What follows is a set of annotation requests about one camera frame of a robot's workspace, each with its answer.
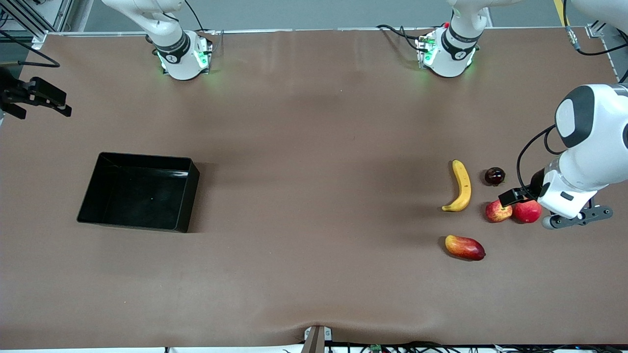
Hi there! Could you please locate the black left arm base cable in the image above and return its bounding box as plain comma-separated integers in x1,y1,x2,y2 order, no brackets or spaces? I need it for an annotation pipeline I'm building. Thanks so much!
376,24,423,52

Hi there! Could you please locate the small red yellow apple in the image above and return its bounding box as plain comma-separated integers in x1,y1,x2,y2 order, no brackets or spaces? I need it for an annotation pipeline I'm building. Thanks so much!
485,199,513,223

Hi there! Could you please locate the yellow banana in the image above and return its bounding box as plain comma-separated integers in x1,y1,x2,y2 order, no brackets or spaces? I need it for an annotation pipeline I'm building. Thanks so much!
441,160,472,212

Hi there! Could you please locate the black plastic box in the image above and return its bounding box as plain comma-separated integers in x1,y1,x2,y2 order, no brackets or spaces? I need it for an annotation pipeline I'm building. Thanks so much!
77,151,200,233

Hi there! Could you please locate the round red apple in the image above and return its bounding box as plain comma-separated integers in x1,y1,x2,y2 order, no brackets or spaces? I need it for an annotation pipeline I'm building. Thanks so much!
512,200,543,224

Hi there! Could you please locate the brown table mat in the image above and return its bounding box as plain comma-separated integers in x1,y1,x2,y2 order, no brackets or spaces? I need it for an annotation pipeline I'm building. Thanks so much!
0,27,628,350

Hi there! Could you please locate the red yellow mango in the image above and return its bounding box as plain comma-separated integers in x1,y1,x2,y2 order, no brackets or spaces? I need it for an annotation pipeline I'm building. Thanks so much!
445,235,486,261

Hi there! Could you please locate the grey metal table bracket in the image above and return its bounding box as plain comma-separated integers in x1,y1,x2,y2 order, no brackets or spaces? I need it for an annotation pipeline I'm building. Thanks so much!
303,326,333,353

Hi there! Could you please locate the aluminium frame profile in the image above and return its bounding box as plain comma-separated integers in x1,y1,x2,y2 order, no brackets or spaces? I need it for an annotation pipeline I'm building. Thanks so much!
586,20,628,81
0,0,74,50

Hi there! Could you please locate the black arm base cable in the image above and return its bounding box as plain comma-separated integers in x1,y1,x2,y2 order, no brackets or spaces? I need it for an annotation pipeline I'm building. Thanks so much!
184,0,216,34
376,24,423,52

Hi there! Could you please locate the black cable bundle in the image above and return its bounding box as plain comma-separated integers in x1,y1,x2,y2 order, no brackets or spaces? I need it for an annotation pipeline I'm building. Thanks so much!
282,341,628,353

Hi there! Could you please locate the black right arm base cable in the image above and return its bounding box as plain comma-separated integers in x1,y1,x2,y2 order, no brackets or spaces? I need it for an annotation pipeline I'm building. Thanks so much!
184,0,216,34

